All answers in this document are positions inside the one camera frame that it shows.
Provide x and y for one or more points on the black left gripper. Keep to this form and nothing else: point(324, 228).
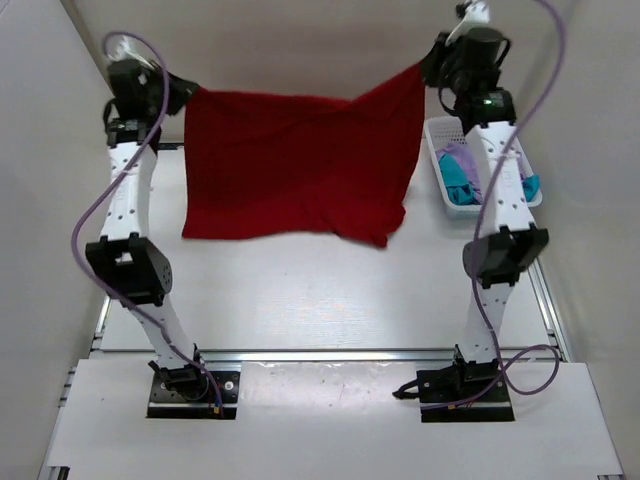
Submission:
point(179, 89)

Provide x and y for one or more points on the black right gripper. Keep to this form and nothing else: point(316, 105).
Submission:
point(433, 62)

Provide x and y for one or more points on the red t shirt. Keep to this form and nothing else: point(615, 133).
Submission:
point(262, 164)

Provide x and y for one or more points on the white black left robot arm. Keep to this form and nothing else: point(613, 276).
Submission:
point(124, 257)

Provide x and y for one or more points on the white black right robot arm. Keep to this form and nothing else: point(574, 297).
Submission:
point(506, 239)

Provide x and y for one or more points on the small dark table label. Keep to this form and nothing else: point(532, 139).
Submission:
point(170, 146)

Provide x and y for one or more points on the lilac t shirt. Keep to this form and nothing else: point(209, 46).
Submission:
point(464, 157)

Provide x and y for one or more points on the white plastic laundry basket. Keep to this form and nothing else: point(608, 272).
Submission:
point(485, 146)

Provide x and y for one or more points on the teal t shirt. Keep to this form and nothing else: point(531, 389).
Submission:
point(460, 188)

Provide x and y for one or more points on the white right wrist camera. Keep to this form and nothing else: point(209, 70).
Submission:
point(472, 14)

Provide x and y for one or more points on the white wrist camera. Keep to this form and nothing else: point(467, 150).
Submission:
point(125, 50)
point(472, 14)

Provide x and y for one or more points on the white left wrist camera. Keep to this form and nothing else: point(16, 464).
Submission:
point(125, 50)

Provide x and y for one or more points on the aluminium table frame rail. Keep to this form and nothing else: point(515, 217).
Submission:
point(327, 356)

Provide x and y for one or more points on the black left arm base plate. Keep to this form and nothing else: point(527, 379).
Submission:
point(187, 393)

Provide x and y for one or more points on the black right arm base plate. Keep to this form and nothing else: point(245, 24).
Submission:
point(463, 392)

